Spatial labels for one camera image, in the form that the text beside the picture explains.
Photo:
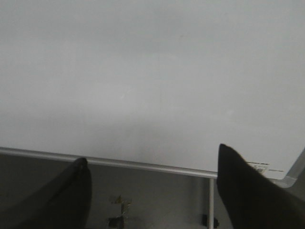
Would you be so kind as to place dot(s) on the torn tape on floor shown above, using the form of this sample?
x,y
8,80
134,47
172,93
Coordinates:
x,y
118,212

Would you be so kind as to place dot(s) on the grey metal whiteboard stand leg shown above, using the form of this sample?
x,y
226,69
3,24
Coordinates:
x,y
210,217

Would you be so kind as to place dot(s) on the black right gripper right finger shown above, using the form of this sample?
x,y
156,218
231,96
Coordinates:
x,y
251,200

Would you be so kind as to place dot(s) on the white whiteboard with aluminium frame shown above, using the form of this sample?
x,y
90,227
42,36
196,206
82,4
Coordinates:
x,y
155,84

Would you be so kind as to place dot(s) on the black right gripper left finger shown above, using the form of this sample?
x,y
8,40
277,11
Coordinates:
x,y
62,203

